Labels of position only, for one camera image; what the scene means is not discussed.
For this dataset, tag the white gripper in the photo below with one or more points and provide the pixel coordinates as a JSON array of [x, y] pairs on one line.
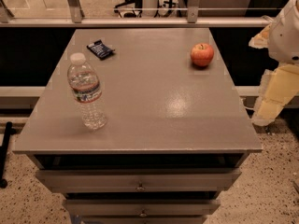
[[285, 36]]

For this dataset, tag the clear plastic water bottle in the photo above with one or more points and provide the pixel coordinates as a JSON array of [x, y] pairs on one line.
[[86, 89]]

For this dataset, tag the red apple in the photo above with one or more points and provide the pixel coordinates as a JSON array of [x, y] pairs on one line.
[[202, 54]]

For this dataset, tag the grey drawer cabinet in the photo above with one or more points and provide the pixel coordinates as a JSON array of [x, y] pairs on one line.
[[162, 114]]

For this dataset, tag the black office chair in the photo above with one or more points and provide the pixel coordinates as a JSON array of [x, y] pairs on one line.
[[132, 0]]

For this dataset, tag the dark blue snack packet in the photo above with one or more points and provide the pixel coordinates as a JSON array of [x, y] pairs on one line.
[[100, 50]]

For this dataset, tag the lower grey drawer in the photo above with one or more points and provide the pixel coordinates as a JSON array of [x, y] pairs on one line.
[[141, 208]]

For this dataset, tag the grey drawer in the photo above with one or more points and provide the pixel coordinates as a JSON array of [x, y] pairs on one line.
[[141, 208], [85, 181]]

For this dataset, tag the top grey drawer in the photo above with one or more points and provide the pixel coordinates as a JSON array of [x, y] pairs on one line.
[[85, 181]]

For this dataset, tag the black stand leg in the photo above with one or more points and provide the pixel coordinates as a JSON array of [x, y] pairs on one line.
[[3, 153]]

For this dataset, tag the metal railing frame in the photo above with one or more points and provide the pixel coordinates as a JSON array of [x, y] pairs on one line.
[[101, 13]]

